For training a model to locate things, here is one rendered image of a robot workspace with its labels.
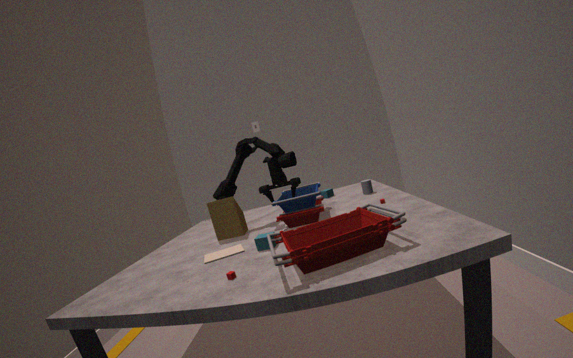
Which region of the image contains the grey cylinder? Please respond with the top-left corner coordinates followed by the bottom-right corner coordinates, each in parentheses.
top-left (361, 180), bottom-right (373, 195)

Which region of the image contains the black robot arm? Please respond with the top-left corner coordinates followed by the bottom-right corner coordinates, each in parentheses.
top-left (213, 137), bottom-right (297, 201)

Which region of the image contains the red plastic tray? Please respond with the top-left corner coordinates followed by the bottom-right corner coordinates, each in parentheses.
top-left (276, 198), bottom-right (324, 228)

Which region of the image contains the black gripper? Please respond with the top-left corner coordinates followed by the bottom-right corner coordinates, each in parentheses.
top-left (259, 169), bottom-right (301, 202)

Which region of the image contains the teal block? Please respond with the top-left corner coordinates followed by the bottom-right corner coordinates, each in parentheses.
top-left (321, 189), bottom-right (334, 199)
top-left (254, 232), bottom-right (276, 251)

